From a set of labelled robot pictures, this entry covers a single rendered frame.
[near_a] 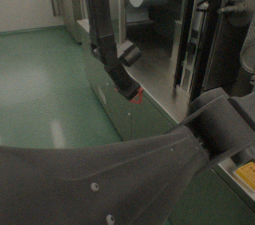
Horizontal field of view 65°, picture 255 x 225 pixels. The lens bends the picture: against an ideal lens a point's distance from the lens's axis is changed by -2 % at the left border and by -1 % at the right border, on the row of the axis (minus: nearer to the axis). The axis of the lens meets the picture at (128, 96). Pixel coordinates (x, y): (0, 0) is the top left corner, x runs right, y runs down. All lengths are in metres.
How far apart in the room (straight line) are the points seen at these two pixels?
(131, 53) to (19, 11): 5.38
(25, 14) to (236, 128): 5.81
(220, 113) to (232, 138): 0.04
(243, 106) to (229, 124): 0.07
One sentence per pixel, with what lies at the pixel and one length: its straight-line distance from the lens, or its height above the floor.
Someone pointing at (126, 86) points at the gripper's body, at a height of 1.13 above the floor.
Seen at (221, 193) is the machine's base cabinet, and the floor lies 0.75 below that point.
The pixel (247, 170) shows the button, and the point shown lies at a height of 0.92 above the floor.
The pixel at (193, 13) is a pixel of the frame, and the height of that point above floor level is 1.30.
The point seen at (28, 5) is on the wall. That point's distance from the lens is 5.92.
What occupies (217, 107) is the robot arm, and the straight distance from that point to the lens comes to 0.31.
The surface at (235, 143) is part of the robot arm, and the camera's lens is 0.31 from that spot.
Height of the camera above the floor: 1.49
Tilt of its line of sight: 34 degrees down
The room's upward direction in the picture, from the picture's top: straight up
